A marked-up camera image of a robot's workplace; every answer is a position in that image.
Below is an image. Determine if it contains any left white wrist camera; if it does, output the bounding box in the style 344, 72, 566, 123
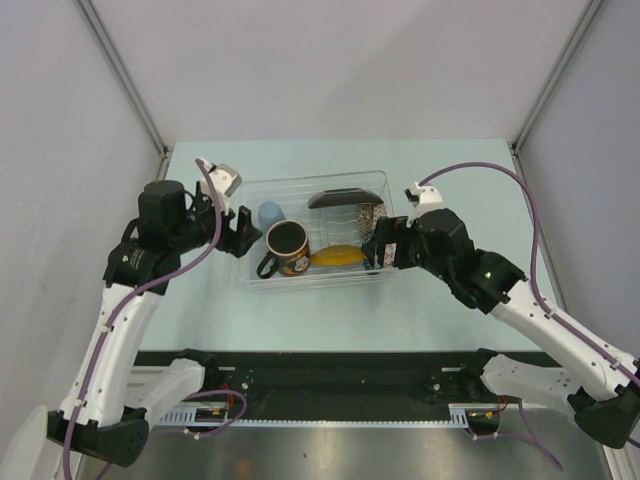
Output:
195, 158, 242, 216

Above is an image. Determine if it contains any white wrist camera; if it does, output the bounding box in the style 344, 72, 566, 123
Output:
195, 158, 242, 216
404, 182, 443, 226

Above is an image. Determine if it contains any yellow brown round saucer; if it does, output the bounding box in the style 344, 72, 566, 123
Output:
311, 245, 365, 267

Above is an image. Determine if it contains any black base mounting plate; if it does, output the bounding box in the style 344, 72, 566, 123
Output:
134, 348, 551, 435

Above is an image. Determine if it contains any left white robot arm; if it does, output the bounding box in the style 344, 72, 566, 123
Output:
47, 171, 261, 467

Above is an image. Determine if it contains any aluminium front rail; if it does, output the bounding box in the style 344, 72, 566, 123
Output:
69, 364, 621, 416

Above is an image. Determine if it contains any aluminium frame post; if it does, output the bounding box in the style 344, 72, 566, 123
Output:
73, 0, 168, 159
511, 0, 607, 154

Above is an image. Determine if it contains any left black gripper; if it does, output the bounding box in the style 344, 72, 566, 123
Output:
170, 180, 262, 257

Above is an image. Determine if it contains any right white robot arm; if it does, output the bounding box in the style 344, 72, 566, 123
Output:
362, 209, 639, 449

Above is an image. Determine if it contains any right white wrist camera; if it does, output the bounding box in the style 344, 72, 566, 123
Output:
404, 182, 443, 226

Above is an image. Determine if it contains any left aluminium frame post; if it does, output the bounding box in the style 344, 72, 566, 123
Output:
73, 0, 168, 159

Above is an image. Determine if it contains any black floral square plate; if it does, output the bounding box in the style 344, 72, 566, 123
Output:
307, 188, 384, 210

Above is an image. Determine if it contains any red interior dark mug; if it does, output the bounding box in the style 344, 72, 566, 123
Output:
256, 220, 311, 280

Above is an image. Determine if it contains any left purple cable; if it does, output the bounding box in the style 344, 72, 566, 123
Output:
61, 157, 249, 480

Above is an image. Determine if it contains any clear plastic dish rack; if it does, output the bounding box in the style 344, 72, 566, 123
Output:
238, 170, 394, 291

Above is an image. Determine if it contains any right aluminium frame post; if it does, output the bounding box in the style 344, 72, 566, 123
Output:
511, 0, 607, 154

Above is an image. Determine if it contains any pink patterned bowl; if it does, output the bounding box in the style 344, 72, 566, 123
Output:
356, 203, 387, 243

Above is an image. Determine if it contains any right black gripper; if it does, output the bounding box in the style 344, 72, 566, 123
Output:
361, 216, 452, 283

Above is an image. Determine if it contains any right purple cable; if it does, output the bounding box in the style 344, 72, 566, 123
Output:
418, 161, 640, 471

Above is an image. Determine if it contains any blue triangle patterned bowl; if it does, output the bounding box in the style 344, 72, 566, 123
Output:
362, 251, 385, 275

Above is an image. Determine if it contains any light blue plastic cup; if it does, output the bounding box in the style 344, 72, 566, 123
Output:
258, 201, 286, 234

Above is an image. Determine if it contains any light blue cable duct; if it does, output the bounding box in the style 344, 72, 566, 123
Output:
157, 406, 469, 429

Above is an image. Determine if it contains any purple cable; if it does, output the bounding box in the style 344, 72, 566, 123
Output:
61, 157, 249, 480
418, 161, 640, 471

